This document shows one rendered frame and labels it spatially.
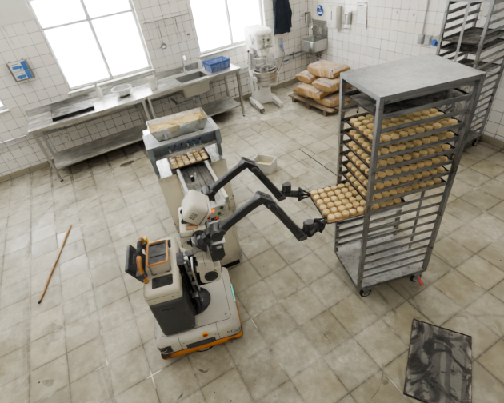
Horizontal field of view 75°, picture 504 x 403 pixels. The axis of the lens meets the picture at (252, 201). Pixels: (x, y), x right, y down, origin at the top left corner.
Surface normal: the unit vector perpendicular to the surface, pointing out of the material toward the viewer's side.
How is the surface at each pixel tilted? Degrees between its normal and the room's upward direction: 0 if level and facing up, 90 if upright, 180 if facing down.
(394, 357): 0
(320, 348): 0
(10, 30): 90
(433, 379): 0
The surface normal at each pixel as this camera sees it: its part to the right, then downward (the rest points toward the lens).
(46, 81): 0.48, 0.50
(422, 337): -0.13, -0.78
